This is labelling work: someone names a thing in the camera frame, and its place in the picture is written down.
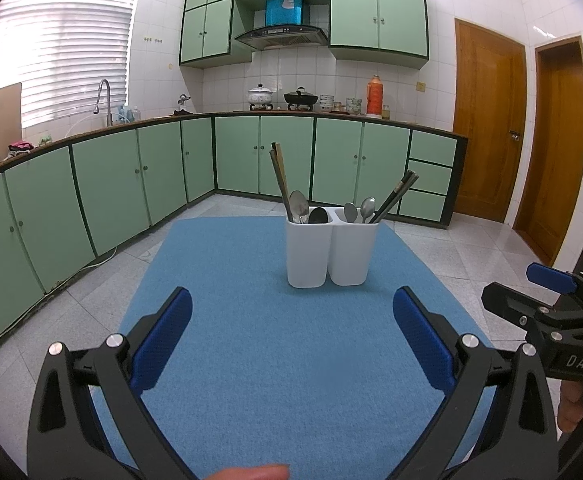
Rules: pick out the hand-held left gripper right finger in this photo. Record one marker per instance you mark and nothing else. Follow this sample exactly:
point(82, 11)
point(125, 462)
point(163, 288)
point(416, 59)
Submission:
point(419, 340)

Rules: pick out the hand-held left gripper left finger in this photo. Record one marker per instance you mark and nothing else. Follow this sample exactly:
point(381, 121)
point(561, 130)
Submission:
point(164, 342)

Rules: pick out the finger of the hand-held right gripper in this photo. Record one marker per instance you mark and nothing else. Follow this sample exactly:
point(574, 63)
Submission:
point(551, 276)
point(506, 302)

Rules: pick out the white two-compartment utensil holder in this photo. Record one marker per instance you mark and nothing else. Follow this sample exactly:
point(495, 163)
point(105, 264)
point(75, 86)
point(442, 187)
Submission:
point(311, 255)

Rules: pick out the plain silver spoon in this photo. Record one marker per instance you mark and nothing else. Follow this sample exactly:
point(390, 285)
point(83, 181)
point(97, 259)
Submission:
point(350, 212)

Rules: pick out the black spoon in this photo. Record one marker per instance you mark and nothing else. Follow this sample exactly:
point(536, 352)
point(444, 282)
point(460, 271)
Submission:
point(318, 216)

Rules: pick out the wooden chopstick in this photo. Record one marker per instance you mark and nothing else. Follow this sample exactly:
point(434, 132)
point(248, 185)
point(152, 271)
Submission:
point(284, 160)
point(280, 160)

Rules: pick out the person's right hand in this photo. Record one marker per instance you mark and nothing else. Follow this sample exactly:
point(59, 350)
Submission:
point(571, 405)

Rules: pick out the person's left hand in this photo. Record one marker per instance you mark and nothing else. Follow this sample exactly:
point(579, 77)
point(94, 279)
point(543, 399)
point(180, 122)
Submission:
point(251, 474)

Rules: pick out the wooden door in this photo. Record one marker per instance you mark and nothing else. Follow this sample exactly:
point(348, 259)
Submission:
point(486, 120)
point(551, 160)

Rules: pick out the blue tablecloth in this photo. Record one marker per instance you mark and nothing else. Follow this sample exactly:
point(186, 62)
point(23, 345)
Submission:
point(281, 360)

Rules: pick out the green lower cabinets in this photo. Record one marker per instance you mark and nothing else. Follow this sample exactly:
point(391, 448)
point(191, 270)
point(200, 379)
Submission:
point(286, 155)

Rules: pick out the green cabinets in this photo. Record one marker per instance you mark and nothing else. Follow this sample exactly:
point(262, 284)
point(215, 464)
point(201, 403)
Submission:
point(286, 155)
point(356, 15)

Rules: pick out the glass jar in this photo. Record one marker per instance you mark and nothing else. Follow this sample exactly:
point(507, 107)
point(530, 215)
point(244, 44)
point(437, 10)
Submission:
point(387, 111)

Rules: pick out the clear plastic bottles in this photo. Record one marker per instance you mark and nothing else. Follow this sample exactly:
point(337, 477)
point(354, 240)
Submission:
point(130, 114)

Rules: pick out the small steel kettle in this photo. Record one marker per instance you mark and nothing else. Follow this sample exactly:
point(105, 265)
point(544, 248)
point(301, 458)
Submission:
point(184, 102)

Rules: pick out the orange thermos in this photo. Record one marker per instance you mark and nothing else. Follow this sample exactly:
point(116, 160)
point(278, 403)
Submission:
point(376, 97)

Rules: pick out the patterned bowls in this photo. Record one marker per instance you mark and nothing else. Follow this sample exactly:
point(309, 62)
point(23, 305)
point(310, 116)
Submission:
point(354, 106)

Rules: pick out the red cloth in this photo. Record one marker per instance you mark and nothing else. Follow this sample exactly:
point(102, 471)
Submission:
point(19, 146)

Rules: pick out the stacked bowls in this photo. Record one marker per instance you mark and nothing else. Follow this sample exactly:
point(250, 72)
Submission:
point(327, 103)

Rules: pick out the steel kitchen faucet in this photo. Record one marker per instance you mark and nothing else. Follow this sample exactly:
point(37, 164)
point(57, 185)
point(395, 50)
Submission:
point(105, 87)

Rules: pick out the white cooking pot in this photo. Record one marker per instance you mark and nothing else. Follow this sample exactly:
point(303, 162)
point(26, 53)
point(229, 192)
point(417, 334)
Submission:
point(260, 96)

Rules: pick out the black wok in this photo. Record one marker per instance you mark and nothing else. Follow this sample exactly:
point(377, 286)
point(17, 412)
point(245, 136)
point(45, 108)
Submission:
point(300, 97)

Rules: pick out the white window blinds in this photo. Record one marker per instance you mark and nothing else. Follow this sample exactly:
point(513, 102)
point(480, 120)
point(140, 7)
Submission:
point(61, 45)

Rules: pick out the green upper cabinets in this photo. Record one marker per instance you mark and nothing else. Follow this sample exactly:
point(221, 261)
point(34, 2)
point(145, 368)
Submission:
point(356, 15)

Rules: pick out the black range hood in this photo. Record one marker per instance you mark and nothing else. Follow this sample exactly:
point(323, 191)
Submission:
point(281, 37)

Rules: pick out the blue box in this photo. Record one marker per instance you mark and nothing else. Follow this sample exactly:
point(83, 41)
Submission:
point(284, 10)

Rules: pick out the wall hooks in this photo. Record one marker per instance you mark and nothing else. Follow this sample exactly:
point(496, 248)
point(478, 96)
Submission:
point(153, 40)

